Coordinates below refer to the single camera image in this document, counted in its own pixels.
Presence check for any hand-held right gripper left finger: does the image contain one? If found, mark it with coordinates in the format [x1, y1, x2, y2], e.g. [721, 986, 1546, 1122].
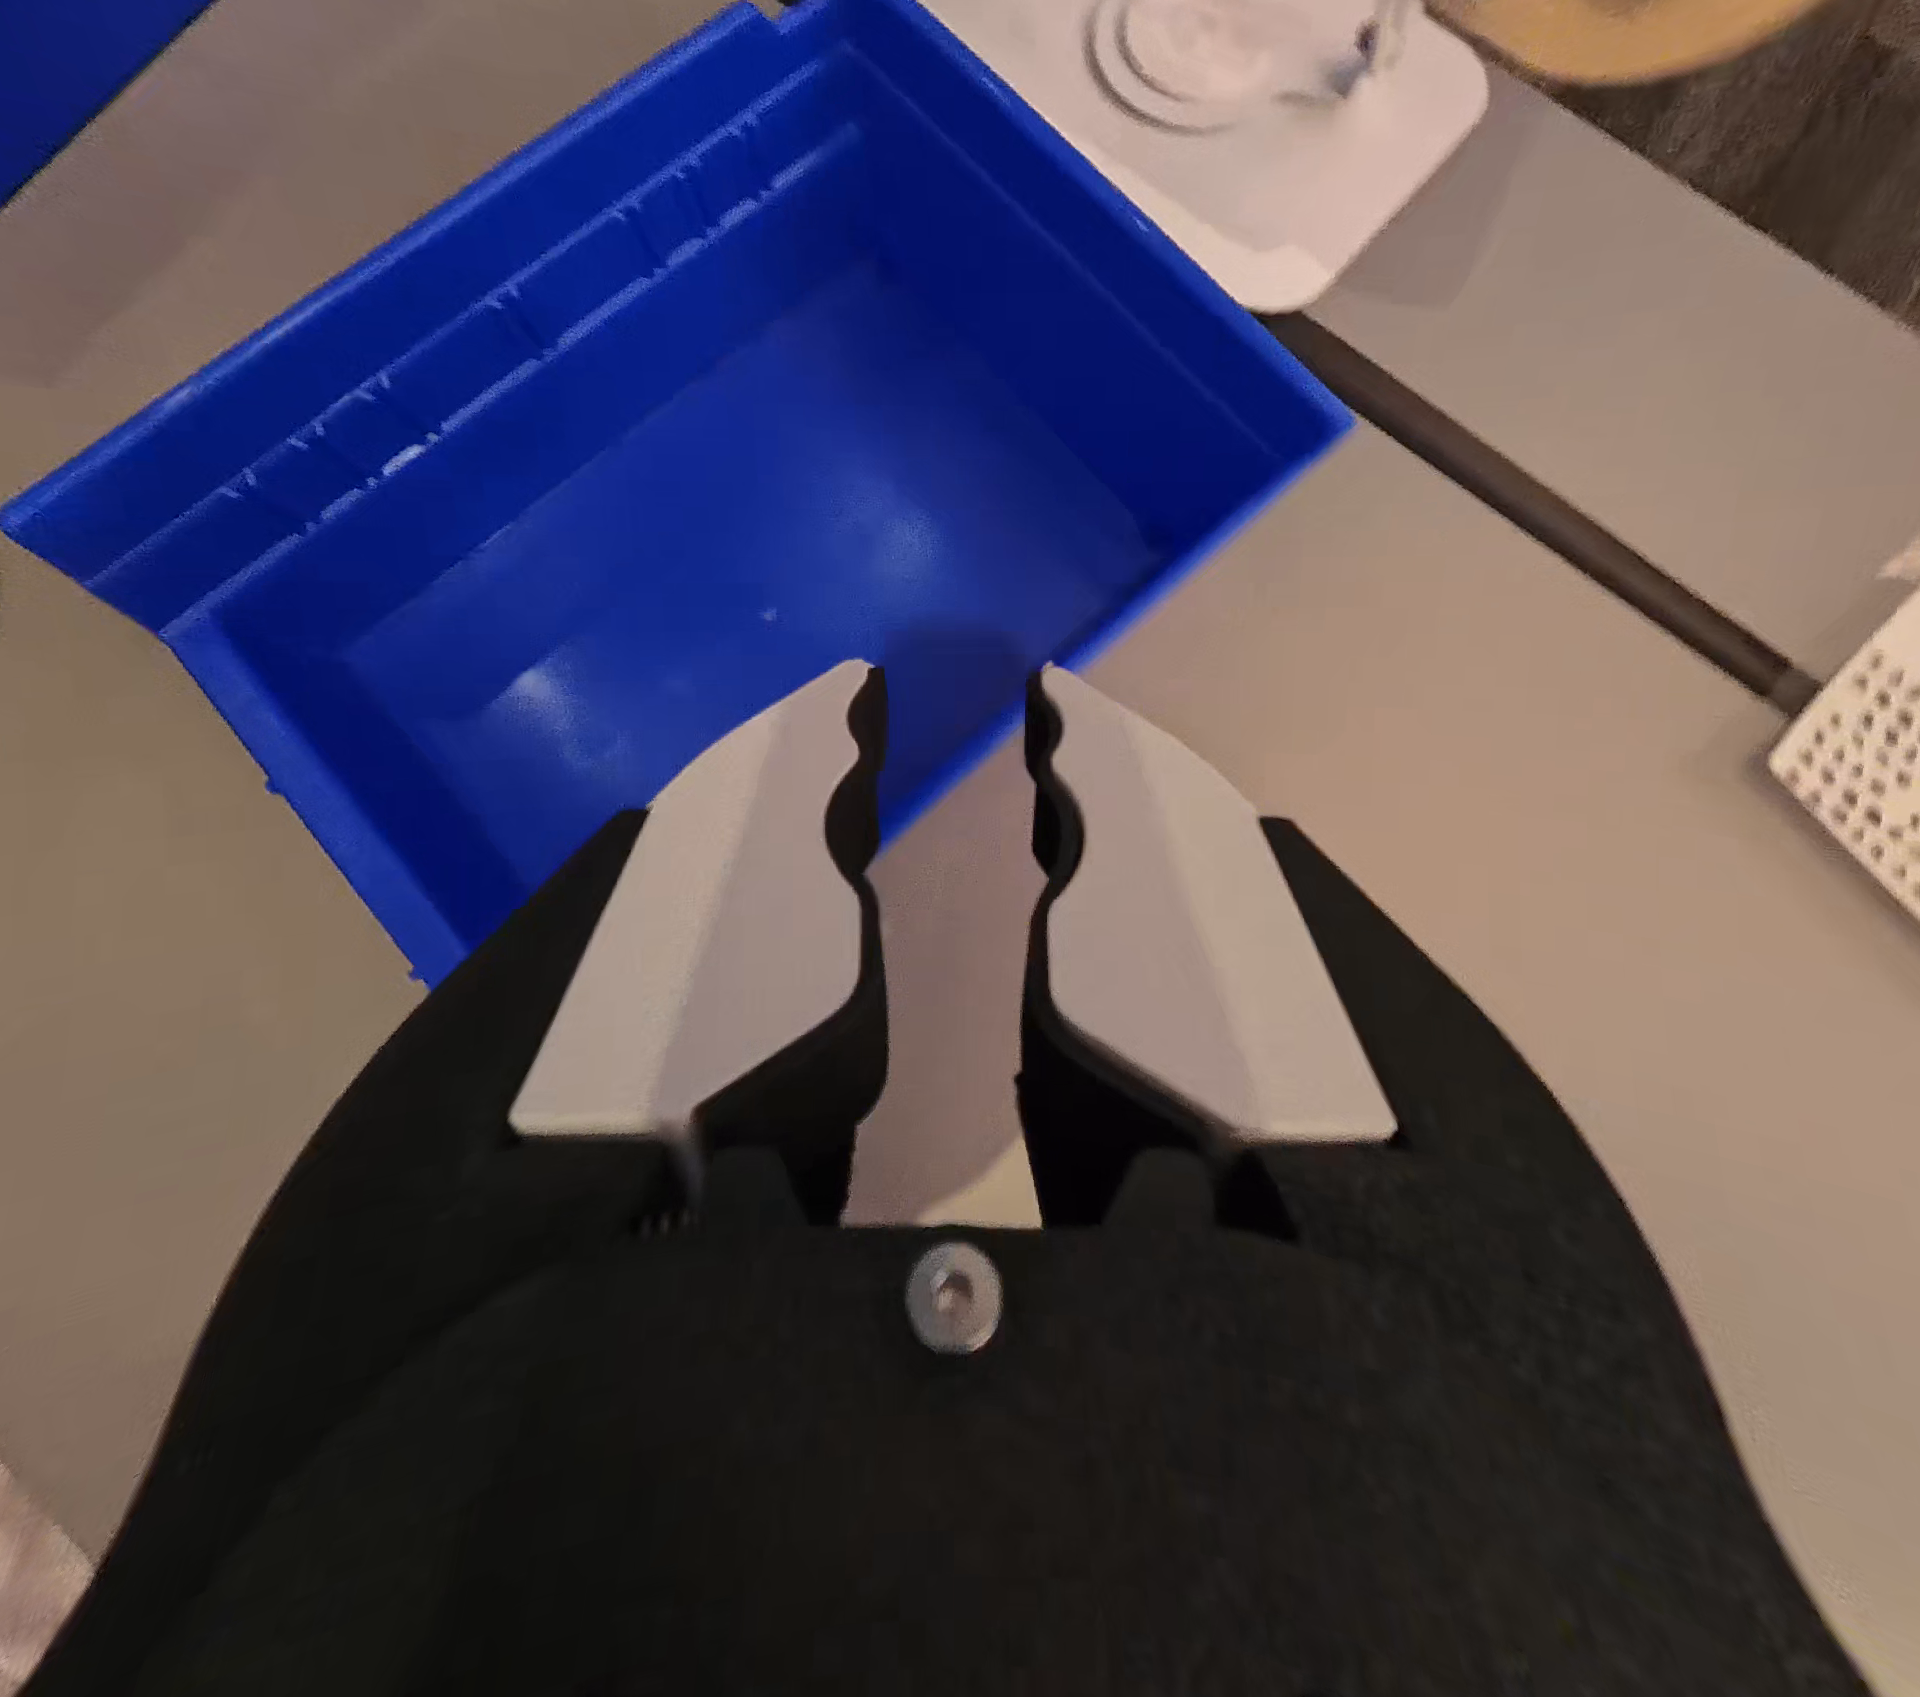
[507, 662, 887, 1193]

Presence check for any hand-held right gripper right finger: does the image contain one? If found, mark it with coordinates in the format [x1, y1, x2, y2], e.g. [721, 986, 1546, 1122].
[1024, 668, 1406, 1149]

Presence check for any printed paper sheet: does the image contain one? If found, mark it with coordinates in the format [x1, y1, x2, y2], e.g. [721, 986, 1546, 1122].
[1767, 542, 1920, 923]

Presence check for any white document stand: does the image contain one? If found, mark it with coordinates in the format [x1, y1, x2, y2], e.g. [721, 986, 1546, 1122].
[907, 0, 1494, 313]

